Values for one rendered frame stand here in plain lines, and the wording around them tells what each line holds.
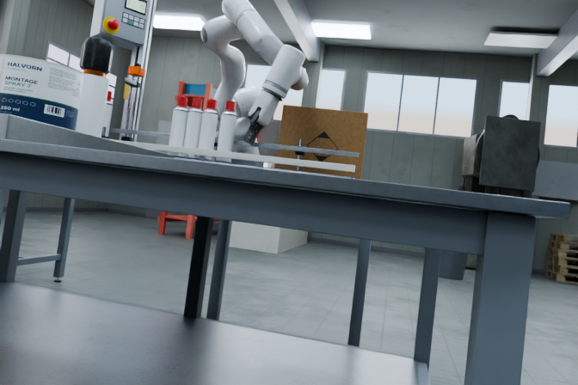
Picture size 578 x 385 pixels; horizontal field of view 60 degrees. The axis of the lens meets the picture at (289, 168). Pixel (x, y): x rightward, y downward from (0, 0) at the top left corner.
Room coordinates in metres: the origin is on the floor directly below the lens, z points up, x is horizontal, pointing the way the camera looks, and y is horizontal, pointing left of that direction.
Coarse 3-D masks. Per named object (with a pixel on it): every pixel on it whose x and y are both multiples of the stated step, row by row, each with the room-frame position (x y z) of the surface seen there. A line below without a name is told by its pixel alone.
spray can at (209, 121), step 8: (208, 104) 1.62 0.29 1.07; (216, 104) 1.63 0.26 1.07; (208, 112) 1.61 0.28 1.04; (216, 112) 1.63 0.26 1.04; (208, 120) 1.61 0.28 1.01; (216, 120) 1.63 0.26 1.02; (200, 128) 1.63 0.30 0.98; (208, 128) 1.61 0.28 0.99; (216, 128) 1.64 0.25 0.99; (200, 136) 1.62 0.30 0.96; (208, 136) 1.61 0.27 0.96; (200, 144) 1.62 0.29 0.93; (208, 144) 1.62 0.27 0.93; (208, 160) 1.62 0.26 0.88
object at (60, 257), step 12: (0, 192) 2.95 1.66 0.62; (0, 204) 2.96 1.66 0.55; (72, 204) 3.62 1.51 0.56; (0, 216) 2.97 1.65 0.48; (72, 216) 3.64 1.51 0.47; (60, 228) 3.60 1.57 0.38; (60, 240) 3.60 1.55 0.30; (60, 252) 3.60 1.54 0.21; (24, 264) 3.25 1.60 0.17; (60, 264) 3.59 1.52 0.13; (60, 276) 3.60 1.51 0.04
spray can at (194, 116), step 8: (192, 104) 1.65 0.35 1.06; (200, 104) 1.65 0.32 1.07; (192, 112) 1.63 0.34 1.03; (200, 112) 1.64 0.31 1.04; (192, 120) 1.63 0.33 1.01; (200, 120) 1.64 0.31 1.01; (192, 128) 1.63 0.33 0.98; (192, 136) 1.63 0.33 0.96; (184, 144) 1.64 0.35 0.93; (192, 144) 1.63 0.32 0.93
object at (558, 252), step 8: (552, 240) 8.83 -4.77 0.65; (560, 240) 8.58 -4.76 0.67; (568, 240) 8.27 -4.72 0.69; (552, 248) 8.70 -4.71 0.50; (560, 248) 8.36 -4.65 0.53; (568, 248) 8.29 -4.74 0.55; (552, 256) 8.78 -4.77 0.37; (560, 256) 8.32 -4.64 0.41; (568, 256) 8.57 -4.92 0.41; (576, 256) 8.85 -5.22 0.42; (552, 264) 8.66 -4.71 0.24; (560, 264) 8.34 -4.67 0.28; (568, 264) 8.59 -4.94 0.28; (576, 264) 8.89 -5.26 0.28; (552, 272) 8.58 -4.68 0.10; (560, 272) 8.29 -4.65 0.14; (568, 272) 8.54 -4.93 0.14; (576, 272) 8.80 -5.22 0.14; (560, 280) 8.30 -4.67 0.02; (568, 280) 8.55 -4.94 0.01; (576, 280) 8.79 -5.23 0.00
